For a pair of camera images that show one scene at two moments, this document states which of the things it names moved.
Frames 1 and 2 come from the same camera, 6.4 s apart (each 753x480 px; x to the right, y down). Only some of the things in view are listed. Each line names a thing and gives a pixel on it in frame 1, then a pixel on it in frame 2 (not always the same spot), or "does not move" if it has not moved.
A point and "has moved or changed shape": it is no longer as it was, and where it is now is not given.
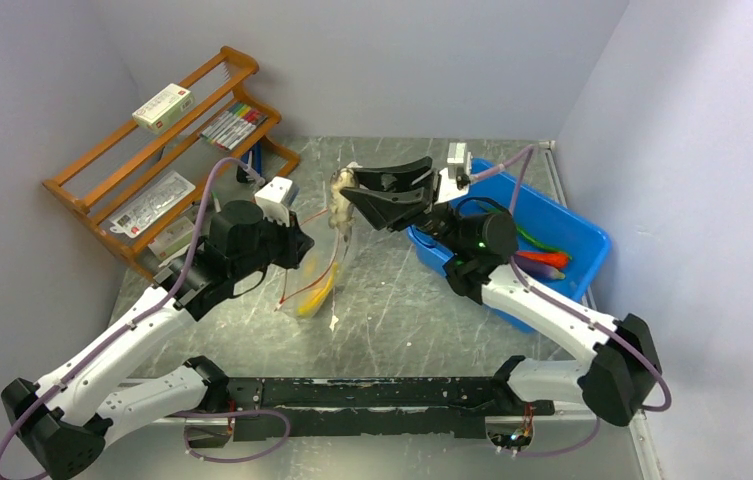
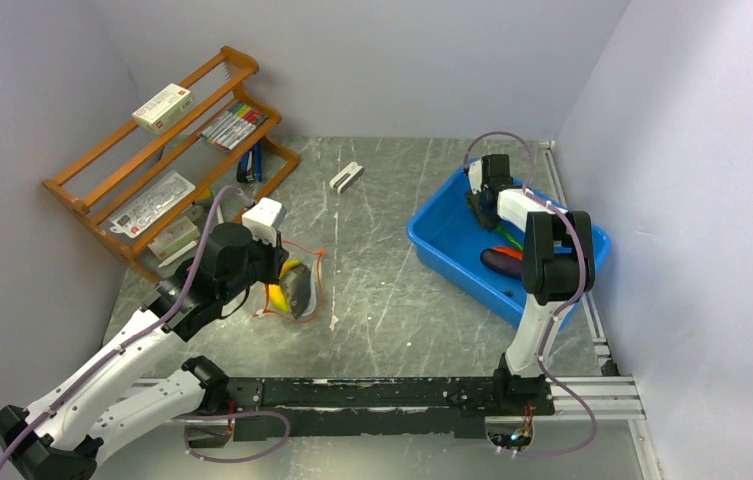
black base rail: x=331 y=408 does not move
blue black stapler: x=256 y=163 does not move
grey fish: x=341 y=212 -> x=297 y=280
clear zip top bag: x=309 y=285 has moved or changed shape
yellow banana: x=315 y=304 -> x=277 y=294
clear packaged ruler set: x=153 y=204 does not move
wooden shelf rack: x=203 y=140 does not move
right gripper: x=396 y=196 -> x=486 y=221
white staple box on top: x=165 y=108 does not move
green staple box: x=173 y=239 does not move
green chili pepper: x=542 y=244 has moved or changed shape
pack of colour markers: x=238 y=122 does not move
